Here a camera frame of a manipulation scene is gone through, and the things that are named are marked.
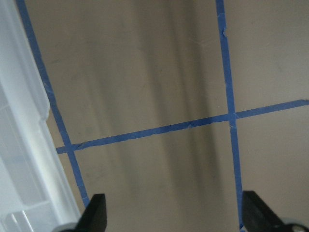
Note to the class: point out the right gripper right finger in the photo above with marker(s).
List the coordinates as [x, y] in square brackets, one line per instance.
[258, 217]

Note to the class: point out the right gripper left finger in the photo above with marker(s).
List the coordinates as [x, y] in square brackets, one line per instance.
[93, 219]

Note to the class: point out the clear plastic box lid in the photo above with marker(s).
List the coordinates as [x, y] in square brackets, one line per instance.
[34, 192]

